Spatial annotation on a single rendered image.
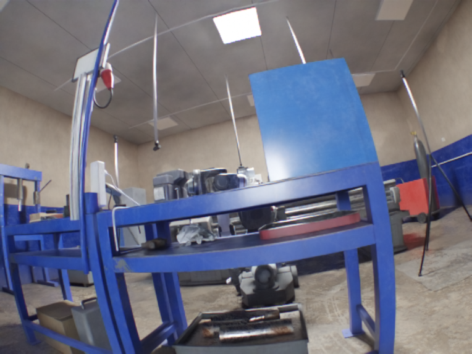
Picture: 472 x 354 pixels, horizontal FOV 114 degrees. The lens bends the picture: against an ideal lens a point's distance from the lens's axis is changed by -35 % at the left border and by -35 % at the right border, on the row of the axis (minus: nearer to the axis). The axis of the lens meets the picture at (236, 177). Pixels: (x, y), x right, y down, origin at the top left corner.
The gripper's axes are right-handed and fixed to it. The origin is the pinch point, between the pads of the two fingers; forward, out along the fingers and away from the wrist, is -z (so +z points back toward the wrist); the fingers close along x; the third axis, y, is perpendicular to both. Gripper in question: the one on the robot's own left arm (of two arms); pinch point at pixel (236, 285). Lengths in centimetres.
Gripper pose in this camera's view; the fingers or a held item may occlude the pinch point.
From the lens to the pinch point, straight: 200.4
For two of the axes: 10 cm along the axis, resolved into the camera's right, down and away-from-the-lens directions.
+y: -9.8, 1.8, -0.8
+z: -1.6, -9.6, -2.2
